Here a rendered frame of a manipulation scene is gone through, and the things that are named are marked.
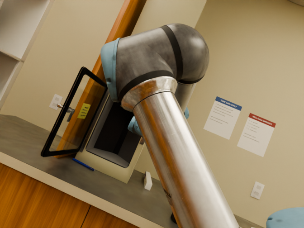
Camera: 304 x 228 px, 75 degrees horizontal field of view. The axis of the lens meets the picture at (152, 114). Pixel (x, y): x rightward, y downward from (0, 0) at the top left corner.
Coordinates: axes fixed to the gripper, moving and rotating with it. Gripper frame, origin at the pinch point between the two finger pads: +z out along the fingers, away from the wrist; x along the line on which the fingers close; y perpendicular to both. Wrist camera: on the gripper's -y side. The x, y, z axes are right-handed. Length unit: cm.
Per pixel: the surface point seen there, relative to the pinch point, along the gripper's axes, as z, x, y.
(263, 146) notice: 60, 56, 31
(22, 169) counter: -64, -4, -34
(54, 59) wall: -116, 73, 18
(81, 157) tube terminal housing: -52, 25, -27
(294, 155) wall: 82, 54, 35
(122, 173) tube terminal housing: -27.5, 22.2, -24.6
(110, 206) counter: -26.9, -7.9, -30.8
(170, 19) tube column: -43, 22, 65
